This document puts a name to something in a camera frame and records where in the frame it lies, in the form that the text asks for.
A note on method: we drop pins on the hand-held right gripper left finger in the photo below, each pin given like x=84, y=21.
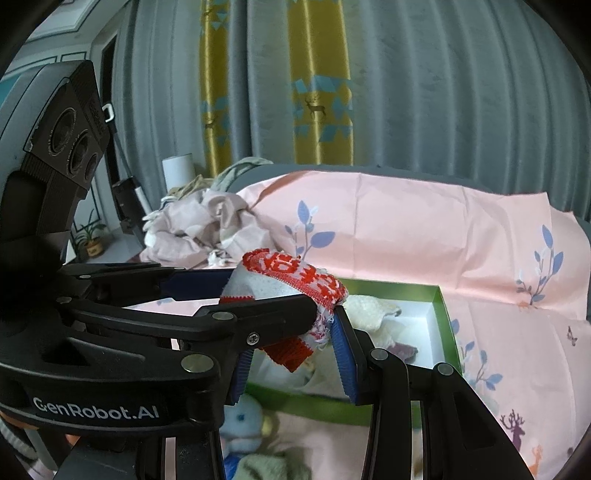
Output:
x=242, y=374

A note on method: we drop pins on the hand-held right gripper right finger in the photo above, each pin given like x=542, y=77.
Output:
x=345, y=360

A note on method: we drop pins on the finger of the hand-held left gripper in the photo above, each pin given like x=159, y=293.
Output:
x=198, y=282
x=268, y=318

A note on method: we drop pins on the red and white sock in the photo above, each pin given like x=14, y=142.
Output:
x=277, y=286

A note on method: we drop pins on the white cream fluffy cloth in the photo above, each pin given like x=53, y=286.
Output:
x=376, y=337

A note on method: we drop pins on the blue plush toy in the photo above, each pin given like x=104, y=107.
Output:
x=244, y=417

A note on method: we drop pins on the yellowish cream fluffy cloth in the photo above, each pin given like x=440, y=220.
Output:
x=369, y=309

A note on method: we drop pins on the purple fluffy cloth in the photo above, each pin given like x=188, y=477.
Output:
x=406, y=350

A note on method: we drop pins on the green cardboard box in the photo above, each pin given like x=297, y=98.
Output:
x=418, y=318

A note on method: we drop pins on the green fluffy cloth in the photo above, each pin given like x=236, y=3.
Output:
x=272, y=468

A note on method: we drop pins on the crumpled beige bedding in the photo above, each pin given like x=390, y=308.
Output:
x=198, y=221

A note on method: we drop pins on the black device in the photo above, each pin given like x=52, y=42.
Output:
x=127, y=198

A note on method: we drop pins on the white cylinder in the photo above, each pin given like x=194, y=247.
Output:
x=178, y=173

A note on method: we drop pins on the potted plant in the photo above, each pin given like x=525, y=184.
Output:
x=92, y=247

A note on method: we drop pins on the grey-green cloth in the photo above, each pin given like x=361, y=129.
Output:
x=240, y=170

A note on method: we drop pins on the pink printed bed sheet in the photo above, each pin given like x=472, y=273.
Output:
x=415, y=221

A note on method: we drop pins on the grey and yellow curtain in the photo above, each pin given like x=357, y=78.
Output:
x=415, y=92

